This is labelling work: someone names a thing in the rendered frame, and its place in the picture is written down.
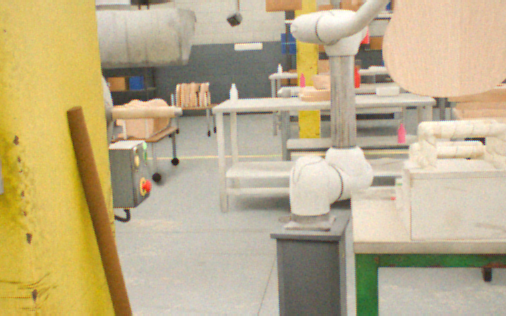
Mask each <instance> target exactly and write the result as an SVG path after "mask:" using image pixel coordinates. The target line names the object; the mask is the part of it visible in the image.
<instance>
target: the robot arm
mask: <svg viewBox="0 0 506 316"><path fill-rule="evenodd" d="M390 1H391V0H368V1H367V2H366V3H365V4H364V5H363V6H362V7H361V8H360V9H359V10H358V11H357V12H352V11H349V10H329V11H321V12H313V13H310V14H303V15H300V16H299V17H298V18H296V19H294V21H293V22H292V25H291V27H290V30H291V33H292V35H293V37H294V38H296V39H297V40H299V41H300V42H303V43H311V44H323V45H324V50H325V52H326V54H327V56H329V63H330V116H331V143H332V147H331V148H330V149H329V150H328V151H327V153H326V157H325V160H324V158H322V157H320V156H317V155H306V156H302V157H300V158H299V159H298V160H297V161H295V162H294V164H293V168H292V172H291V175H290V187H289V189H290V204H291V214H290V215H284V216H279V222H283V223H287V225H285V230H309V231H324V232H329V231H330V227H331V225H332V224H333V222H335V221H336V216H330V204H333V203H334V202H335V201H340V200H344V199H348V198H351V191H352V190H367V188H368V187H369V186H370V185H371V184H372V182H373V169H372V167H371V166H370V164H369V163H368V161H367V160H365V157H364V155H363V152H362V150H361V149H360V148H359V147H358V146H356V124H355V56H354V55H356V53H357V51H358V48H359V45H360V43H361V42H362V40H363V38H364V37H365V36H366V34H367V30H368V27H367V25H368V24H369V23H370V22H371V21H372V20H373V19H374V18H375V17H376V16H377V15H378V14H379V13H380V11H382V9H383V8H384V7H385V6H386V5H387V4H388V3H389V2H390Z"/></svg>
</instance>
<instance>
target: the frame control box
mask: <svg viewBox="0 0 506 316"><path fill-rule="evenodd" d="M143 142H145V141H119V142H117V143H114V144H112V145H111V146H110V147H109V149H108V151H109V161H110V171H111V191H112V200H113V209H120V208H123V211H124V212H125V213H126V218H124V217H121V216H117V215H115V214H114V219H115V220H117V221H119V222H122V223H128V222H129V221H130V218H131V215H130V208H136V207H137V206H138V205H139V204H142V202H143V201H144V200H146V199H147V198H148V197H149V195H150V192H146V190H142V184H146V181H147V180H148V160H147V161H145V158H144V154H145V152H147V146H146V149H145V150H143V149H142V143H143ZM135 146H136V147H137V149H138V153H137V155H135ZM137 156H138V157H139V160H140V163H139V166H137V165H136V157H137Z"/></svg>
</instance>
